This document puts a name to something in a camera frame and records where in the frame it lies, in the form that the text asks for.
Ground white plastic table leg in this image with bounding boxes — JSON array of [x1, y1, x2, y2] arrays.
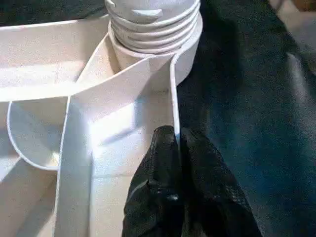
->
[[105, 0, 200, 54]]

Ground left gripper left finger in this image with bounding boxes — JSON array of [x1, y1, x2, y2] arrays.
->
[[120, 125, 185, 237]]

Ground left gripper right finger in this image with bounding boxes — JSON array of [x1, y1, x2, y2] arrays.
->
[[179, 128, 262, 237]]

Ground white plastic table top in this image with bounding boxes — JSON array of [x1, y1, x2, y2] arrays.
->
[[0, 13, 204, 237]]

